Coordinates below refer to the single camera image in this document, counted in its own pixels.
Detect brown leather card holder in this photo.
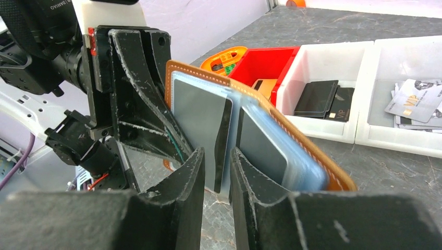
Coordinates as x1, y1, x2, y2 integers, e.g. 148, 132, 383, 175
165, 60, 357, 197

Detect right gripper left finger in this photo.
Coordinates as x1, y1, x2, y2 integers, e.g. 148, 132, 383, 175
1, 147, 205, 249

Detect gold card in red bin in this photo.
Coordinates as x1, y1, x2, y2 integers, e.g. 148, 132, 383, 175
251, 79, 277, 102

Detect green toy brick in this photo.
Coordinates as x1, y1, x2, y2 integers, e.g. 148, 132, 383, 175
224, 64, 236, 76

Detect white divided plastic bin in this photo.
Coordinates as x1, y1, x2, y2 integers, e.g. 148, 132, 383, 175
276, 36, 441, 158

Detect orange tape roll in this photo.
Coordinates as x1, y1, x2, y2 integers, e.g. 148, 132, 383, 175
286, 0, 306, 8

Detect red plastic bin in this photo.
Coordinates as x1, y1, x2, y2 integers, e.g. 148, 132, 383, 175
228, 46, 301, 105

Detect blue perforated metal box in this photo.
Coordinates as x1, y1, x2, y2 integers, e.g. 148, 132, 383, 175
1, 147, 16, 181

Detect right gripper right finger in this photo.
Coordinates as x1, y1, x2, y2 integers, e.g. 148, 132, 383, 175
230, 148, 441, 249

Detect black wallet in bin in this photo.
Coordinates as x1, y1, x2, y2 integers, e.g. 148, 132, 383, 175
293, 80, 355, 122

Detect black card in holder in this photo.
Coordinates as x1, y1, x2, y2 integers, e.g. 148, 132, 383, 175
236, 107, 287, 184
171, 79, 232, 194

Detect orange letter e toy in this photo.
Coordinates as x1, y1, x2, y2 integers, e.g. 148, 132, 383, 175
200, 46, 248, 76

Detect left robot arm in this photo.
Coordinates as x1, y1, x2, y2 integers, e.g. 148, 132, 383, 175
1, 1, 193, 191

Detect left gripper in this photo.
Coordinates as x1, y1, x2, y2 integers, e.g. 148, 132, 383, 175
83, 26, 193, 169

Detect plastic packet in white bin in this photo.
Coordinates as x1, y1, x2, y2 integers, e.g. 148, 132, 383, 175
384, 79, 441, 134

